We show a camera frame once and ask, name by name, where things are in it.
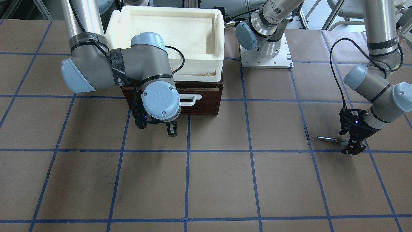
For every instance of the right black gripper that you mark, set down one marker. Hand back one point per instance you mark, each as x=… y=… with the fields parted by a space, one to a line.
x=172 y=129

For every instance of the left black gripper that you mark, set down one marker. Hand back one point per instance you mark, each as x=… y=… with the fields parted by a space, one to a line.
x=363 y=128

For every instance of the orange grey scissors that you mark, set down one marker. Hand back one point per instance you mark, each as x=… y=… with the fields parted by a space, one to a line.
x=343 y=142

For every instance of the white drawer handle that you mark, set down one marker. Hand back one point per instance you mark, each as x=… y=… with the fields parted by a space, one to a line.
x=188 y=100

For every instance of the dark wooden drawer box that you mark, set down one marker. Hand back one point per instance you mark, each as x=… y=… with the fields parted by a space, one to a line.
x=211 y=94

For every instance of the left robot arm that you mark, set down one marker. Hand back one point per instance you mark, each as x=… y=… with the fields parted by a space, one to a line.
x=265 y=26

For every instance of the white foam tray box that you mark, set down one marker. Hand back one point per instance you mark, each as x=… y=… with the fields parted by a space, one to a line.
x=197 y=33

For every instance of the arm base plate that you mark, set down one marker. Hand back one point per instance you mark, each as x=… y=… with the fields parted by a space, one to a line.
x=269 y=55

